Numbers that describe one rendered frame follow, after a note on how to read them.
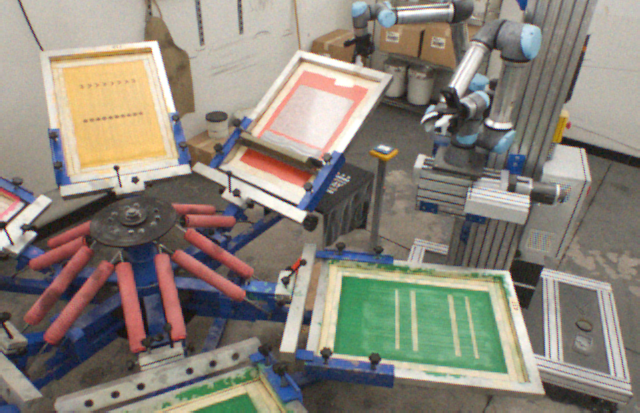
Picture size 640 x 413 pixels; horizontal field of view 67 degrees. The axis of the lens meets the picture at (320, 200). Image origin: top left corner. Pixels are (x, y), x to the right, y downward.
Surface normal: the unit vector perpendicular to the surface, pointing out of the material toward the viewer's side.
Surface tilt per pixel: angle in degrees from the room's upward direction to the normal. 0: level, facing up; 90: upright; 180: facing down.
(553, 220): 90
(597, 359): 0
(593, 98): 90
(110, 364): 0
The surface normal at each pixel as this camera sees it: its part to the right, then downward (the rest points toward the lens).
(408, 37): -0.50, 0.47
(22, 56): 0.80, 0.36
